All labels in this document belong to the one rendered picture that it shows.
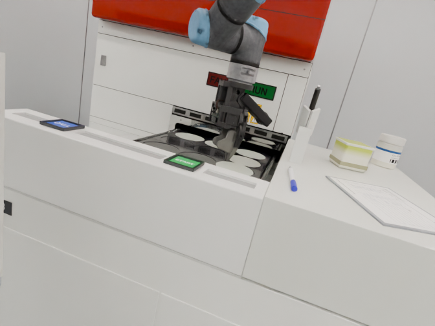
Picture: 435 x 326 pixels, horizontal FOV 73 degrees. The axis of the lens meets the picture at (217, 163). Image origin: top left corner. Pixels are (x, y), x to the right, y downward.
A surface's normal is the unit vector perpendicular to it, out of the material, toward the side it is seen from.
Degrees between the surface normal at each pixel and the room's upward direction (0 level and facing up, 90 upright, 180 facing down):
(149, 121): 90
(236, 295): 90
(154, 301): 90
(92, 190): 90
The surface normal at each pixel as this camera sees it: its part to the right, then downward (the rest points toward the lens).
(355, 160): 0.00, 0.29
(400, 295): -0.29, 0.21
